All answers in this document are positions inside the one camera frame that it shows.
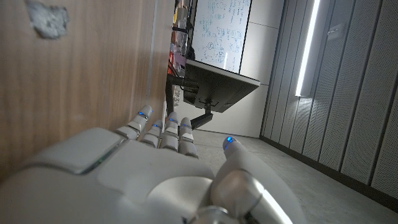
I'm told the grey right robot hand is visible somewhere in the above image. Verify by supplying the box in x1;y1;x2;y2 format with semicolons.
0;104;308;224

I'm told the whiteboard with writing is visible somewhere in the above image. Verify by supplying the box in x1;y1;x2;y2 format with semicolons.
192;0;252;75

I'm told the black computer monitor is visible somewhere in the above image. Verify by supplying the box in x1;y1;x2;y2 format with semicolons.
183;58;261;113

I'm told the white light strip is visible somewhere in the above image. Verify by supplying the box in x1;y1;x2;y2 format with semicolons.
294;0;321;98

